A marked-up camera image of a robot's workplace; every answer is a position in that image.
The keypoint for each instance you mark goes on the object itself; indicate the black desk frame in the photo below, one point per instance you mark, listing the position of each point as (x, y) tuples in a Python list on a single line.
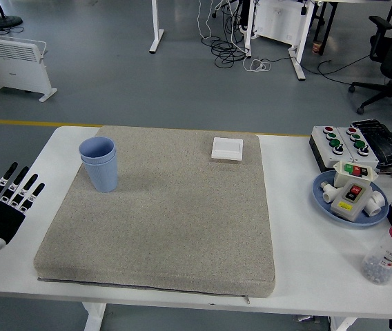
[(330, 24)]

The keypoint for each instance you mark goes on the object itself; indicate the small can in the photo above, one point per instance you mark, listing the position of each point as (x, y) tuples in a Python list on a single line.
[(317, 47)]

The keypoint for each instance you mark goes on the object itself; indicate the white push-button control box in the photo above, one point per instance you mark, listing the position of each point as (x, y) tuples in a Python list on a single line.
[(368, 141), (322, 145)]

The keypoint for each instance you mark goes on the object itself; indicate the grey-brown cushion mat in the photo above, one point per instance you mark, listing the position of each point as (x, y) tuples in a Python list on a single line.
[(182, 224)]

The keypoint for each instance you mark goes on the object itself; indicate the blue ribbed plastic cup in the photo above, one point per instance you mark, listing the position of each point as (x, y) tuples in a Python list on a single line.
[(96, 148), (103, 179)]

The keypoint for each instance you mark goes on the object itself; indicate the white desk leg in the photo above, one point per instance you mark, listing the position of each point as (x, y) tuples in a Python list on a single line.
[(248, 34), (157, 27), (297, 65)]

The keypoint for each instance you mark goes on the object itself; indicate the grey red-black button switch box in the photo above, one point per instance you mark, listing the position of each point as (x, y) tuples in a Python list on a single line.
[(349, 201)]

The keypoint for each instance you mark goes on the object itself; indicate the black fan stand base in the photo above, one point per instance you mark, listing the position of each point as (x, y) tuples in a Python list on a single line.
[(5, 21)]

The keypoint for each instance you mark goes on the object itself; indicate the white pipe fitting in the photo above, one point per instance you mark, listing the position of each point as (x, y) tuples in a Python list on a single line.
[(328, 193), (375, 205)]

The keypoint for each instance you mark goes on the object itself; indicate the black plastic tray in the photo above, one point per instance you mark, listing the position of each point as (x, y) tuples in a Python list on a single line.
[(385, 141)]

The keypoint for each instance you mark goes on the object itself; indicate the white table leg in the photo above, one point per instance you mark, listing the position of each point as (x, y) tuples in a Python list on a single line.
[(342, 325), (94, 317)]

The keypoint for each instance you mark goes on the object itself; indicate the blue plate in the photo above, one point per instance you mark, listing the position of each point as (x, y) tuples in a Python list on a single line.
[(323, 210)]

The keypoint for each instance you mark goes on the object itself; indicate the clear bottle red cap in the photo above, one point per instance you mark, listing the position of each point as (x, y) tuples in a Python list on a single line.
[(385, 258)]

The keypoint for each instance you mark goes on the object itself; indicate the white wall switch plate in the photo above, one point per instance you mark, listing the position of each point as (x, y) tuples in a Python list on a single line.
[(227, 149)]

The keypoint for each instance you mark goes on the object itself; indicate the white green-red button switch box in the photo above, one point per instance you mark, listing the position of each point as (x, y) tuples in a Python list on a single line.
[(354, 172)]

